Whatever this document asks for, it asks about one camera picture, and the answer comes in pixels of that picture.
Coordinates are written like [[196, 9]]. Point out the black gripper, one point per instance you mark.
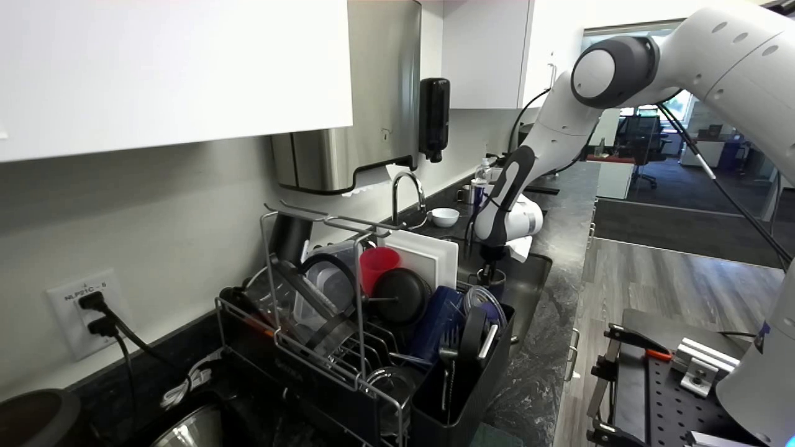
[[496, 263]]

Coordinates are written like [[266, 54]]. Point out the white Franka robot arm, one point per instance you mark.
[[729, 58]]

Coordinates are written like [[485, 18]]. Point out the stainless steel sink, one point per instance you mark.
[[531, 289]]

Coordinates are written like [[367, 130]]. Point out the chrome sink faucet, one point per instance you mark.
[[397, 193]]

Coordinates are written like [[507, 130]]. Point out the black dish rack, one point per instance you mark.
[[463, 398]]

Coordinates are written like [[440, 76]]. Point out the clear drinking glass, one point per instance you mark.
[[485, 320]]

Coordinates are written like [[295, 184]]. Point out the small white bowl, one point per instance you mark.
[[445, 218]]

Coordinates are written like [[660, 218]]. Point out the blue cup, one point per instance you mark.
[[439, 320]]

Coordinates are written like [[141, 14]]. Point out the black round lid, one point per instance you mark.
[[401, 295]]

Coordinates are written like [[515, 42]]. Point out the red cup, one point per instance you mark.
[[378, 268]]

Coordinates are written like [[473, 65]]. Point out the blue office chair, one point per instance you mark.
[[639, 139]]

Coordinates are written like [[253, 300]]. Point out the steel paper towel dispenser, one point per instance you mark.
[[363, 84]]

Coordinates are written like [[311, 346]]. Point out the black perforated breadboard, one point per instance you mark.
[[663, 407]]

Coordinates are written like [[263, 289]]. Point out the steel bowl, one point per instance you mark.
[[189, 425]]

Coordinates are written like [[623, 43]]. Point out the brown bowl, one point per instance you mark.
[[34, 418]]

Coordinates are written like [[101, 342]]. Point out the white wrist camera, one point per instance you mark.
[[519, 247]]

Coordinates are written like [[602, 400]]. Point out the black wall soap dispenser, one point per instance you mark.
[[435, 115]]

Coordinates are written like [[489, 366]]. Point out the aluminium bracket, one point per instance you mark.
[[704, 362]]

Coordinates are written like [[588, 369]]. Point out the white wall outlet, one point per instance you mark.
[[66, 324]]

